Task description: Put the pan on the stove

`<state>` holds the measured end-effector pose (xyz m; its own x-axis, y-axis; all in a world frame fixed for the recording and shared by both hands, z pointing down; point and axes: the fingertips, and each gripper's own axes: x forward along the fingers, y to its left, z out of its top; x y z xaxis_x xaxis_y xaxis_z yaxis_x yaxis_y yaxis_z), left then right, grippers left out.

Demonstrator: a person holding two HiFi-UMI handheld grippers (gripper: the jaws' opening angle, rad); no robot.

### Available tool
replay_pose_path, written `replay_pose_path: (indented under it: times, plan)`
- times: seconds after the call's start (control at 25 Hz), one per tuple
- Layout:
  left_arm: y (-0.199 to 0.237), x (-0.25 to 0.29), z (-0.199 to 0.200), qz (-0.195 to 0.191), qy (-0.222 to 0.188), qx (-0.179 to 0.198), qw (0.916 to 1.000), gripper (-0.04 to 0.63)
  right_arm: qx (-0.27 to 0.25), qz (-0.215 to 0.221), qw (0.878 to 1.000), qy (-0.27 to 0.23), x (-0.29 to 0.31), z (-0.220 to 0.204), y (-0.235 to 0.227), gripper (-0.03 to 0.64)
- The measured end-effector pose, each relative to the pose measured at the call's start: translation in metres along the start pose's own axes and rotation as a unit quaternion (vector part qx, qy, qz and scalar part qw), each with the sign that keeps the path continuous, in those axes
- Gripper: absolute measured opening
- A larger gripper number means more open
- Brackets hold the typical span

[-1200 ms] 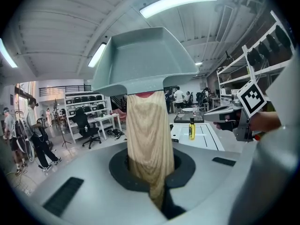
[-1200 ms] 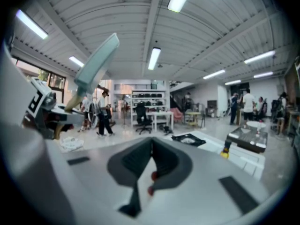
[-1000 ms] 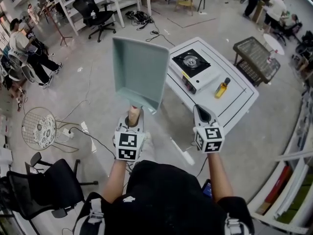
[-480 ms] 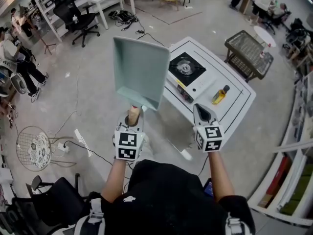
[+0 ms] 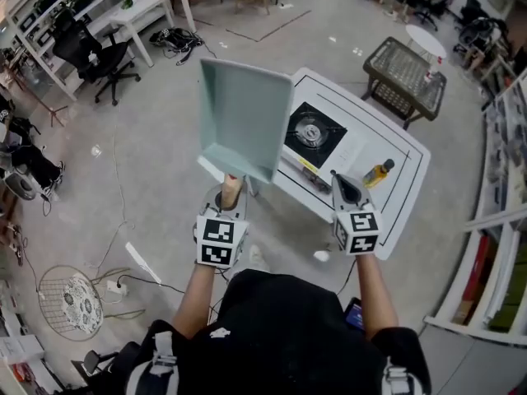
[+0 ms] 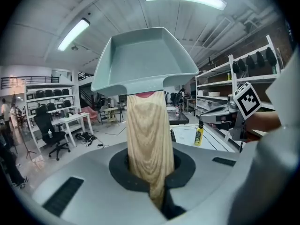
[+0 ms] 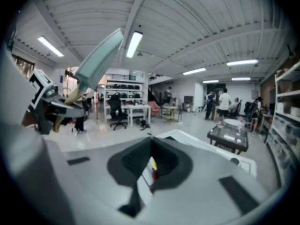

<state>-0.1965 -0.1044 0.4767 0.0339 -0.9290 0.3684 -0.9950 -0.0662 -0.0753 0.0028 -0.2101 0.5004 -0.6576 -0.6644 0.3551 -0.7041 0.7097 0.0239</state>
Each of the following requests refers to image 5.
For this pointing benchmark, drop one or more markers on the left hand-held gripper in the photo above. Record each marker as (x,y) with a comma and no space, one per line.
(218,237)

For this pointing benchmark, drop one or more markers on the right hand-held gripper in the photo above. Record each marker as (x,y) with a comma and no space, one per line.
(360,230)

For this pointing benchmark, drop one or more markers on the white portable gas stove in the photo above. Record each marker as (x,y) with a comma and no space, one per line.
(315,132)

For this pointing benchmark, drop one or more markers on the mint green square pan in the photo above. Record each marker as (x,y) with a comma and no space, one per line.
(243,113)

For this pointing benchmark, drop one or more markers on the person's right forearm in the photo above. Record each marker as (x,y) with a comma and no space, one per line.
(376,294)

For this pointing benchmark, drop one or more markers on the person's left forearm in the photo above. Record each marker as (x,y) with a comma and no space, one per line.
(197,298)

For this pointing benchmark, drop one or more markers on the yellow oil bottle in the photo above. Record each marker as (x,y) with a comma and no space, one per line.
(376,174)

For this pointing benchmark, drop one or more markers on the person's white shoe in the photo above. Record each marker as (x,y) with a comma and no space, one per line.
(258,258)
(322,256)

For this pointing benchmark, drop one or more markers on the white table with black lines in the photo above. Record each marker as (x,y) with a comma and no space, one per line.
(401,171)

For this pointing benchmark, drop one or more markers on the white flat strip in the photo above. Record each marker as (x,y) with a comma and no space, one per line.
(142,261)

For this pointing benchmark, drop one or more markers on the white power strip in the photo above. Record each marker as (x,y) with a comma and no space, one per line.
(117,287)

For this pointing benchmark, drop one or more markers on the person's black shirt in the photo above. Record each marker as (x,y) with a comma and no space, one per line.
(280,335)

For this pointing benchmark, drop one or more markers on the wicker glass coffee table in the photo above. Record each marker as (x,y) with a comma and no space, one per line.
(401,70)

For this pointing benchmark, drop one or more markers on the phone with blue screen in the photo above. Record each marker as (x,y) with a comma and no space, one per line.
(354,315)

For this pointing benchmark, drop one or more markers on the round white side table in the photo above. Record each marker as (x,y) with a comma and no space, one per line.
(426,39)

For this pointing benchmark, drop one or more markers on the white display shelf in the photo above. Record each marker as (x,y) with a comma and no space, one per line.
(494,220)

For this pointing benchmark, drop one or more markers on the black stool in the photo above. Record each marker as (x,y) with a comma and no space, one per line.
(96,362)

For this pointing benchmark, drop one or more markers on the black swivel chair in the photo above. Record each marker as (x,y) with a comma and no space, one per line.
(438,6)

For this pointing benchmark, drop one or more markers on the pile of black gear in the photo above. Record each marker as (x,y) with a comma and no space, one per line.
(175,39)

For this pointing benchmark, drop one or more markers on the grey round fan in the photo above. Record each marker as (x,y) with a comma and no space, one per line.
(20,184)

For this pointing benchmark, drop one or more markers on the black office chair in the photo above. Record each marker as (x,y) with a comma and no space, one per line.
(88,54)

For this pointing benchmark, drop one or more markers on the white desk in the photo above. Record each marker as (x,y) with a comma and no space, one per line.
(146,8)

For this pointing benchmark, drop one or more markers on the small green plant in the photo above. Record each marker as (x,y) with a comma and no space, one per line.
(128,3)

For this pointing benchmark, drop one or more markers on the white shelving unit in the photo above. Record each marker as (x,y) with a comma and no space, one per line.
(37,35)

